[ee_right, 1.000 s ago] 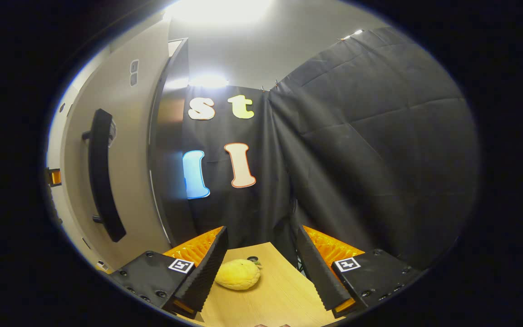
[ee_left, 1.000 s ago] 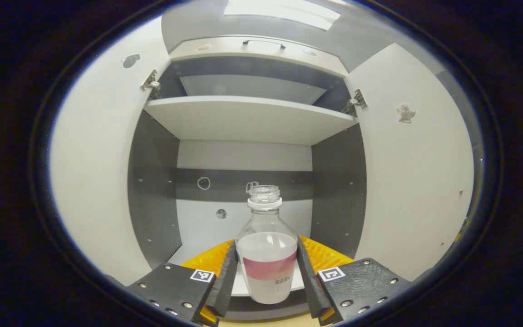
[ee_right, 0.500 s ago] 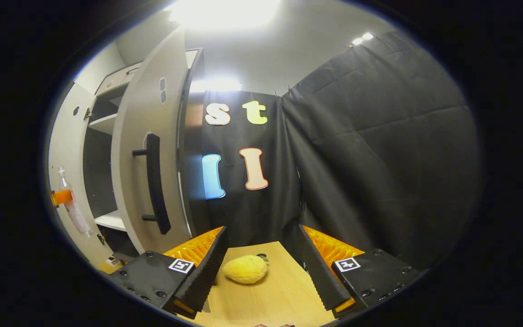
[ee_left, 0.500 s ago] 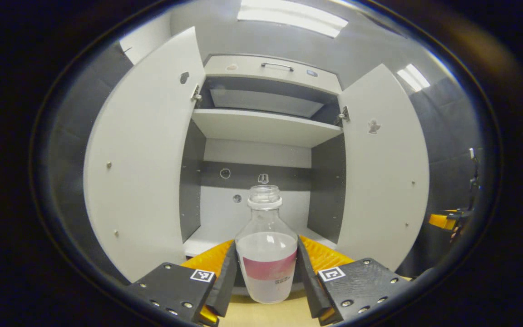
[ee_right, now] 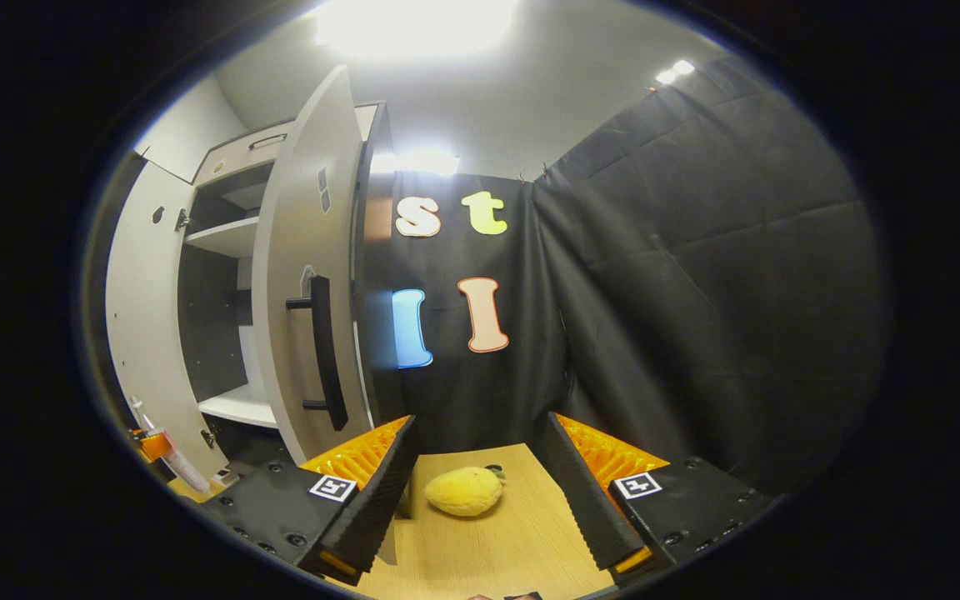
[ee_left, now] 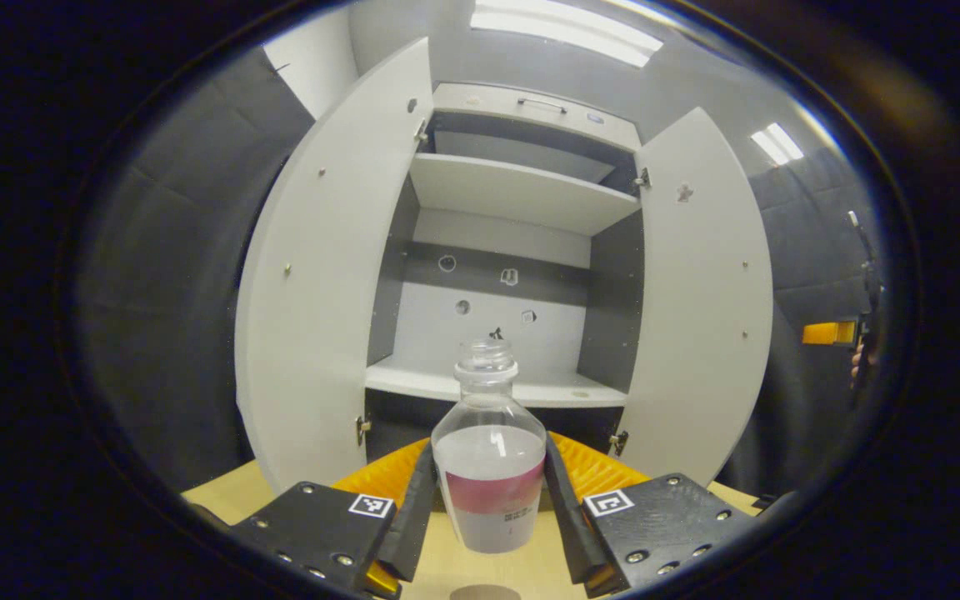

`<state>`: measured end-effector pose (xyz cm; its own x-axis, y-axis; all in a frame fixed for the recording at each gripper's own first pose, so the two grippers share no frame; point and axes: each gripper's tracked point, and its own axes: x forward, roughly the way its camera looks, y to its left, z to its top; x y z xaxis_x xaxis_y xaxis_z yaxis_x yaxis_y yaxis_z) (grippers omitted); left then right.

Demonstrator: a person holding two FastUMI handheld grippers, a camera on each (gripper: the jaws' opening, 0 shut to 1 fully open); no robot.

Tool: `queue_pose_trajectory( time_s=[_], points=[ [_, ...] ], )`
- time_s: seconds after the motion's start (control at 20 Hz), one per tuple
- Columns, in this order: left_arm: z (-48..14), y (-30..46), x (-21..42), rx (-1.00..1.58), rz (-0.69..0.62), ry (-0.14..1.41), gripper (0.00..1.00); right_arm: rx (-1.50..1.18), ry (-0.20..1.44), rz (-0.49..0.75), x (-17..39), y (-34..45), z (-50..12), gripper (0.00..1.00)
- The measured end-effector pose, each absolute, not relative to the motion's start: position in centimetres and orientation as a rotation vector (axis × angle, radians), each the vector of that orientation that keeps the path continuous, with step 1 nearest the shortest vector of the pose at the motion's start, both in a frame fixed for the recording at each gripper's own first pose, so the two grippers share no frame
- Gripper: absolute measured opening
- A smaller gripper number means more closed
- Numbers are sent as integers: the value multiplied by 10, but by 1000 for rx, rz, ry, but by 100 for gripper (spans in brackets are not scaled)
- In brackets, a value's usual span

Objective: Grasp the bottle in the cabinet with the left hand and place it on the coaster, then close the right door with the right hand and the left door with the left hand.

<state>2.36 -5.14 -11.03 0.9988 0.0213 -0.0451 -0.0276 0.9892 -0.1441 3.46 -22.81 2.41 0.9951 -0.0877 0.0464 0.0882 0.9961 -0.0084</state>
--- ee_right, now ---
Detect white cabinet shelf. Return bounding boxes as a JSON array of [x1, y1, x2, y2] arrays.
[[184, 216, 261, 259], [197, 383, 279, 430]]

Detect clear plastic bottle pink label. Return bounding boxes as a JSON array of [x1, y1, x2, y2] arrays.
[[126, 396, 213, 494]]

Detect white cabinet door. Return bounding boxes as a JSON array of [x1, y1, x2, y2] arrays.
[[251, 65, 374, 466], [105, 160, 231, 483]]

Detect white cabinet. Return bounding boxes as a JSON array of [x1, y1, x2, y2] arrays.
[[178, 100, 406, 468]]

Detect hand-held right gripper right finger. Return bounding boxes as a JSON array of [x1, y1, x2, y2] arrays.
[[542, 411, 781, 584]]

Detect black right door handle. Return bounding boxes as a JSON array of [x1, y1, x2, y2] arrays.
[[286, 275, 349, 433]]

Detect black backdrop cloth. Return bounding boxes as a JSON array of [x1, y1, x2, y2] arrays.
[[363, 54, 893, 497]]

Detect ceiling light panel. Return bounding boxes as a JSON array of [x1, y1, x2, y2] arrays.
[[313, 0, 523, 61], [372, 148, 461, 177], [653, 58, 697, 86]]

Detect yellow plush toy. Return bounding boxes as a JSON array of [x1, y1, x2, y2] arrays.
[[424, 465, 508, 518]]

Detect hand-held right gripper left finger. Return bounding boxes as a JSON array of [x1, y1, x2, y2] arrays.
[[201, 414, 421, 586]]

